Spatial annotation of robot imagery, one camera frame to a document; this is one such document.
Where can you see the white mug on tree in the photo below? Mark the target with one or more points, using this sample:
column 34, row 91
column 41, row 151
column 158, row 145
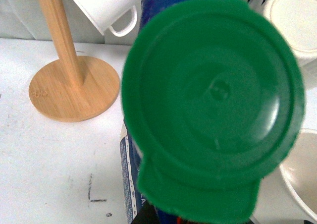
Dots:
column 104, row 13

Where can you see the blue white milk carton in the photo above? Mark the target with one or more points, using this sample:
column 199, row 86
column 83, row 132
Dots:
column 214, row 99

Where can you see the cream smiley mug black handle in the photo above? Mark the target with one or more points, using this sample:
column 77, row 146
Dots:
column 299, row 173

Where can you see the cream ribbed mug left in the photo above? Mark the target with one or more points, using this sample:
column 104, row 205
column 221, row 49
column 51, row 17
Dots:
column 296, row 21

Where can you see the wooden mug tree stand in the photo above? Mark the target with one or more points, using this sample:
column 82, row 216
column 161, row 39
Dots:
column 72, row 88

